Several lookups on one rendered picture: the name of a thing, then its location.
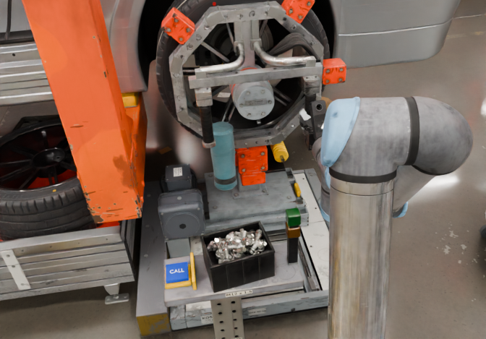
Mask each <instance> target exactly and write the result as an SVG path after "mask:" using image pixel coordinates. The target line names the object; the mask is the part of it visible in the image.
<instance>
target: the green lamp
mask: <svg viewBox="0 0 486 339"><path fill-rule="evenodd" d="M286 222H287V225H288V226H299V225H301V214H300V212H299V208H298V207H296V208H291V209H286Z"/></svg>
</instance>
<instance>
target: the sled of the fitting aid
mask: <svg viewBox="0 0 486 339"><path fill-rule="evenodd" d="M286 174H287V176H288V179H289V182H290V184H291V188H292V190H293V192H294V196H295V197H296V200H297V207H298V208H299V212H300V214H301V225H300V226H308V225H309V212H308V209H307V206H306V204H305V202H304V199H303V196H302V193H301V190H300V188H299V185H298V183H297V181H296V179H295V176H294V173H293V171H292V169H291V168H286ZM197 189H199V190H200V192H201V194H202V201H203V208H204V212H205V226H206V229H205V233H204V234H207V233H212V232H215V231H220V230H223V229H227V228H232V227H235V226H240V225H244V224H247V223H252V222H255V221H259V220H260V222H261V223H262V225H263V228H264V229H265V231H274V230H280V229H285V228H286V210H279V211H273V212H267V213H257V214H251V215H241V216H236V217H230V218H220V219H214V220H210V217H209V211H208V199H207V193H206V187H205V179H197Z"/></svg>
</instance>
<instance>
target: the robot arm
mask: <svg viewBox="0 0 486 339"><path fill-rule="evenodd" d="M309 106H310V116H309V115H307V112H306V111H305V109H304V108H301V110H300V112H299V124H300V126H301V127H302V129H303V130H304V128H306V130H307V138H306V136H304V143H305V144H306V146H307V149H308V150H311V151H312V154H313V156H314V158H315V160H316V162H317V164H318V166H319V168H320V170H321V174H322V178H321V197H320V211H321V215H322V216H323V217H324V219H326V220H327V221H328V222H330V225H329V270H328V339H385V327H386V315H387V302H388V279H389V266H390V253H391V230H392V218H400V217H403V216H404V215H405V214H406V211H407V207H408V201H409V200H410V199H411V198H412V197H413V196H414V195H415V194H416V193H417V192H418V191H419V190H420V189H422V188H423V187H424V186H425V185H426V184H428V183H429V182H430V181H431V180H432V179H433V178H434V177H436V176H443V175H446V174H449V173H452V172H454V171H455V170H456V169H457V168H459V167H460V166H461V165H462V164H463V163H464V162H465V161H466V159H467V158H468V157H469V155H470V152H471V151H472V143H473V137H472V131H471V128H470V125H469V124H468V122H467V120H466V119H465V118H464V117H463V116H462V115H461V114H460V113H459V112H458V111H457V110H456V109H455V108H453V107H451V106H450V105H448V104H446V103H443V102H441V101H439V100H435V99H432V98H425V97H418V96H411V97H405V98H404V97H394V98H359V97H355V98H348V99H338V100H335V101H333V102H332V103H331V104H330V105H329V107H328V109H327V110H326V104H325V101H324V100H315V101H312V102H310V104H309ZM306 141H307V143H306ZM310 145H312V148H310Z"/></svg>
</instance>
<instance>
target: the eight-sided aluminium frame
mask: <svg viewBox="0 0 486 339"><path fill-rule="evenodd" d="M285 13H286V10H285V9H284V8H283V7H282V6H281V5H280V4H279V3H278V2H277V1H266V2H258V3H249V4H235V5H226V6H216V7H209V9H208V10H207V11H206V12H204V15H203V16H202V17H201V18H200V19H199V21H198V22H197V23H196V25H195V32H194V33H193V34H192V36H191V37H190V38H189V39H188V41H187V42H186V43H185V44H184V45H181V44H179V45H178V46H177V47H176V49H175V50H173V53H172V54H171V55H170V57H169V68H170V72H171V81H172V85H173V91H174V100H175V104H176V114H177V118H178V121H180V122H182V123H183V125H186V126H188V127H189V128H190V129H192V130H193V131H195V132H197V133H198V134H200V135H201V136H202V135H203V133H202V126H201V120H200V116H199V115H197V114H196V113H195V112H193V111H191V110H190V109H189V108H188V107H187V99H186V93H185V87H184V78H183V71H182V65H183V64H184V63H185V61H186V60H187V59H188V58H189V57H190V56H191V55H192V54H193V52H194V51H195V50H196V49H197V47H198V46H199V45H200V44H201V43H202V42H203V41H204V39H205V38H206V37H207V36H208V34H209V33H210V32H211V31H212V29H213V28H214V27H215V26H216V25H217V24H221V23H229V22H234V21H240V20H241V22H243V21H251V20H255V19H259V20H266V19H273V18H275V19H276V20H277V21H278V22H279V23H280V24H281V25H283V26H284V27H285V28H286V29H287V30H288V31H289V32H290V33H300V34H301V35H303V36H304V37H305V38H306V39H307V41H308V42H309V44H310V45H311V46H312V48H313V49H314V51H315V53H316V54H317V55H318V56H319V57H320V59H321V63H322V64H323V56H324V53H323V50H324V47H323V46H322V44H321V43H320V42H319V41H318V40H317V38H316V37H315V36H313V35H312V34H311V33H310V32H309V31H308V30H306V29H305V28H304V27H303V26H302V25H301V24H299V23H298V22H296V21H295V20H293V19H292V18H291V17H289V16H288V15H286V14H285ZM251 14H252V15H251ZM237 15H240V16H237ZM318 77H319V78H320V93H316V94H317V97H316V100H321V98H322V97H321V90H322V74H319V75H318ZM304 107H305V96H304V97H303V99H301V100H300V101H299V102H298V104H296V105H295V107H293V108H292V109H291V110H290V112H288V113H287V114H286V115H285V116H284V117H283V118H282V120H280V121H279V122H278V123H277V125H275V126H274V127H273V128H270V129H259V130H252V131H246V132H235V133H234V146H235V148H246V147H257V146H263V145H275V144H280V143H281V142H282V141H283V140H285V138H286V137H287V136H288V135H289V134H291V133H292V132H293V131H294V130H295V129H296V128H297V127H298V126H299V112H300V110H301V108H304ZM255 135H256V136H255Z"/></svg>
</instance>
